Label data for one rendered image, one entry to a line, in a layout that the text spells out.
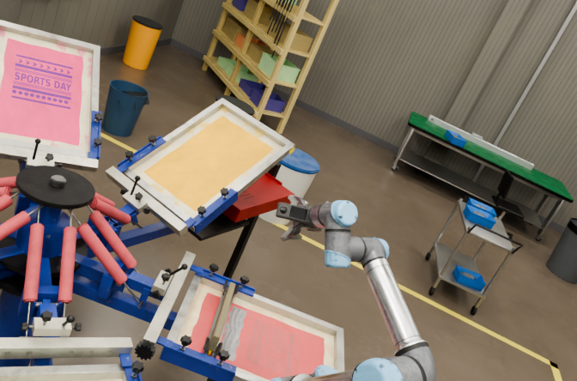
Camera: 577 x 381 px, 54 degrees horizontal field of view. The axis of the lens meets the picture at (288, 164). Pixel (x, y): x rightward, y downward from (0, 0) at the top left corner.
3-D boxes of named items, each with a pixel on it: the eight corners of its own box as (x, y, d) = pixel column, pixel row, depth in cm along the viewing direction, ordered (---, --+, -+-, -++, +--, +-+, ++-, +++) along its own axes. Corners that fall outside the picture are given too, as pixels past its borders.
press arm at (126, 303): (291, 368, 262) (296, 359, 260) (290, 377, 257) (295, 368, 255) (35, 269, 254) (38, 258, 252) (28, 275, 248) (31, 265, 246)
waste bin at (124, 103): (144, 132, 649) (159, 89, 630) (132, 145, 608) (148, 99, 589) (105, 117, 645) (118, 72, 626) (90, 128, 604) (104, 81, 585)
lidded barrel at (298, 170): (300, 215, 618) (325, 162, 594) (286, 234, 567) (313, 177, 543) (255, 192, 625) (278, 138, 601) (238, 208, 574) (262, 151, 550)
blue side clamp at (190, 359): (231, 377, 231) (238, 365, 229) (229, 386, 227) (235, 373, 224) (162, 350, 229) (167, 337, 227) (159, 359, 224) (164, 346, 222)
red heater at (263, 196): (239, 172, 401) (245, 157, 397) (288, 207, 382) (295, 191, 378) (179, 184, 350) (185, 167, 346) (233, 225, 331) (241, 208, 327)
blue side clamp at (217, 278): (250, 299, 283) (255, 288, 281) (249, 305, 279) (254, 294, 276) (194, 277, 281) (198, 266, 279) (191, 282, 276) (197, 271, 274)
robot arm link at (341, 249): (365, 268, 166) (365, 230, 168) (336, 268, 159) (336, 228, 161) (346, 268, 172) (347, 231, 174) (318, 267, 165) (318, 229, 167)
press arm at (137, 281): (166, 293, 253) (169, 285, 252) (161, 301, 248) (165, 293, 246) (129, 279, 252) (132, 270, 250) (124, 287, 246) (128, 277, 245)
